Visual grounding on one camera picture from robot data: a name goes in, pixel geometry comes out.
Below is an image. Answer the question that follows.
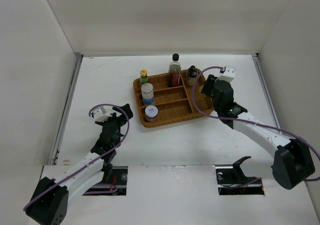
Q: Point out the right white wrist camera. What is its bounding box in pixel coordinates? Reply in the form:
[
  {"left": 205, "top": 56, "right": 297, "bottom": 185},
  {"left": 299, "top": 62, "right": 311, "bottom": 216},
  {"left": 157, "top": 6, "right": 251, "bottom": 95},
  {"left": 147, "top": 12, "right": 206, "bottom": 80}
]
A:
[{"left": 218, "top": 66, "right": 236, "bottom": 83}]

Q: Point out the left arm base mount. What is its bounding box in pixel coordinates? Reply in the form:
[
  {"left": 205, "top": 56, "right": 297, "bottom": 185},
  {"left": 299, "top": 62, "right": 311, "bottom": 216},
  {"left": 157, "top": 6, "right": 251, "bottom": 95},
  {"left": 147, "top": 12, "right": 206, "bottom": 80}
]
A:
[{"left": 83, "top": 166, "right": 129, "bottom": 196}]

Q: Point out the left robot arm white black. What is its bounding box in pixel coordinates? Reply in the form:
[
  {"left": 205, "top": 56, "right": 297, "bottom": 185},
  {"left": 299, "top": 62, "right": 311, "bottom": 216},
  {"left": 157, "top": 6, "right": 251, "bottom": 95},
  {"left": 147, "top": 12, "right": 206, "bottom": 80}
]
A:
[{"left": 23, "top": 103, "right": 133, "bottom": 225}]

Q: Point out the aluminium table edge rail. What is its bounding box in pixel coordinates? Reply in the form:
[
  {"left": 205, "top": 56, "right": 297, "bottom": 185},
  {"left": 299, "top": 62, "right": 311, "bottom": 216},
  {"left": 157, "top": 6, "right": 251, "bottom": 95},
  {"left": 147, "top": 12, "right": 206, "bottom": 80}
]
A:
[{"left": 51, "top": 52, "right": 83, "bottom": 160}]

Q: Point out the red label spice jar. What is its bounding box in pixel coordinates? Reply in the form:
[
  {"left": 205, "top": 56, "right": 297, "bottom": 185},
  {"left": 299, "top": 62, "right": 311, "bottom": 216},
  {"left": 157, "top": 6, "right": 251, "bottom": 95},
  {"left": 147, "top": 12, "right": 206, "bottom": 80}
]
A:
[{"left": 144, "top": 105, "right": 159, "bottom": 122}]

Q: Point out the dark soy sauce bottle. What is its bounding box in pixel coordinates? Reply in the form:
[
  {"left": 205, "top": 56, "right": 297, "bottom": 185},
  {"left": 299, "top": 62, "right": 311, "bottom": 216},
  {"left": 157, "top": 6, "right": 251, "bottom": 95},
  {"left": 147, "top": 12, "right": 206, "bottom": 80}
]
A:
[{"left": 168, "top": 53, "right": 181, "bottom": 87}]

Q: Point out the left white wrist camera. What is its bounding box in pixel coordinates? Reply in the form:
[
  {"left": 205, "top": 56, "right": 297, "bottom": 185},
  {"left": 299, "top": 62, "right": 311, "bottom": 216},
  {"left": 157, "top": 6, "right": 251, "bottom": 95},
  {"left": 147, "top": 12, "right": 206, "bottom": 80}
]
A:
[{"left": 91, "top": 106, "right": 111, "bottom": 123}]

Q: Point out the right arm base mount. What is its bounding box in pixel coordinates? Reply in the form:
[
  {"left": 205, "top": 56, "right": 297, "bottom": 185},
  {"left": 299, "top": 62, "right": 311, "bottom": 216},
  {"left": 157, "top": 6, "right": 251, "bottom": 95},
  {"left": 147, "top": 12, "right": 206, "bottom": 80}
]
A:
[{"left": 215, "top": 156, "right": 265, "bottom": 196}]

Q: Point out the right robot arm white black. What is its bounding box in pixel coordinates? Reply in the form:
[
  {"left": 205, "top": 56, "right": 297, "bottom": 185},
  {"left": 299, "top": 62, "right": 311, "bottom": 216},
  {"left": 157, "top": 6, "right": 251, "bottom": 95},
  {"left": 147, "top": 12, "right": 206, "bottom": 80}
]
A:
[{"left": 201, "top": 74, "right": 316, "bottom": 190}]

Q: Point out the black cap pepper shaker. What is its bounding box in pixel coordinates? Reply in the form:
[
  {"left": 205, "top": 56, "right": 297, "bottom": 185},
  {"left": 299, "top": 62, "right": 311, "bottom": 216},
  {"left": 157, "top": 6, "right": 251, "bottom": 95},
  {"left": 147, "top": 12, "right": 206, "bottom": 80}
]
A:
[{"left": 186, "top": 65, "right": 199, "bottom": 87}]

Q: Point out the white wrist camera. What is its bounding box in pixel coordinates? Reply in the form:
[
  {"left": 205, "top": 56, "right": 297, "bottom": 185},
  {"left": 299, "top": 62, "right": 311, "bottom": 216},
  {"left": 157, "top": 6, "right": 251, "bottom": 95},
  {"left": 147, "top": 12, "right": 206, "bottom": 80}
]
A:
[
  {"left": 91, "top": 106, "right": 111, "bottom": 123},
  {"left": 218, "top": 66, "right": 236, "bottom": 83}
]

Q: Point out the silver lid blue jar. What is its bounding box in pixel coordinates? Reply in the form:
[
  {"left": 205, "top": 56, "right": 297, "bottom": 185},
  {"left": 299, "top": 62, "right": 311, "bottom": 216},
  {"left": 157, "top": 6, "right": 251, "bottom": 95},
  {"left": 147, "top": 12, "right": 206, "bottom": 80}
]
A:
[{"left": 141, "top": 82, "right": 155, "bottom": 105}]

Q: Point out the red chili sauce bottle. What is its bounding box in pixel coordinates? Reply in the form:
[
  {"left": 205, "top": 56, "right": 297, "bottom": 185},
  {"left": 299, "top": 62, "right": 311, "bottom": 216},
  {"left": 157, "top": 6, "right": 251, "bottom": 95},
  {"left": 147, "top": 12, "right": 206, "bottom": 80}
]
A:
[{"left": 139, "top": 69, "right": 148, "bottom": 86}]

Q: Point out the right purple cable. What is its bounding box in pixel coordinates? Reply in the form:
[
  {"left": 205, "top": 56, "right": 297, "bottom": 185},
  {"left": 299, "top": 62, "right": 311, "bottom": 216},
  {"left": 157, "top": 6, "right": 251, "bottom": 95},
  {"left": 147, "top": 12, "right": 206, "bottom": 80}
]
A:
[{"left": 191, "top": 66, "right": 320, "bottom": 188}]

